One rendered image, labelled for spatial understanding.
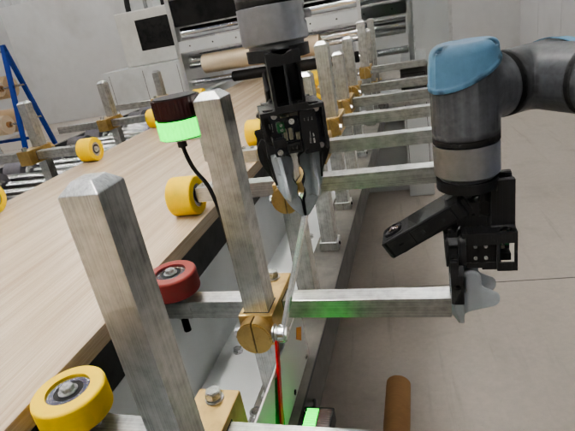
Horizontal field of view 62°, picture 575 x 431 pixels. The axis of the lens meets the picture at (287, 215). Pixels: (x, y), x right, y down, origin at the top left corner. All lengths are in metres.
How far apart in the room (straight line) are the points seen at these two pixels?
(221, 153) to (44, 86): 11.17
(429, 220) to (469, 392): 1.23
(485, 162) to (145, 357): 0.40
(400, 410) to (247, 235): 1.10
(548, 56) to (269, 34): 0.30
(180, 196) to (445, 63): 0.58
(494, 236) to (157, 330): 0.40
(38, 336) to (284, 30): 0.51
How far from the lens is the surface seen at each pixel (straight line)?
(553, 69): 0.59
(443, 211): 0.61
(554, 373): 1.91
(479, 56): 0.55
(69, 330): 0.73
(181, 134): 0.59
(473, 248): 0.63
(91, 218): 0.37
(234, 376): 0.98
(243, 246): 0.63
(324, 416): 0.75
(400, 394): 1.67
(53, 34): 11.36
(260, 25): 0.54
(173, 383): 0.45
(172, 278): 0.75
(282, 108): 0.53
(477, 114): 0.56
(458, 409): 1.74
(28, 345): 0.74
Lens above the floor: 1.24
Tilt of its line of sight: 22 degrees down
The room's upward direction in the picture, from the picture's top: 11 degrees counter-clockwise
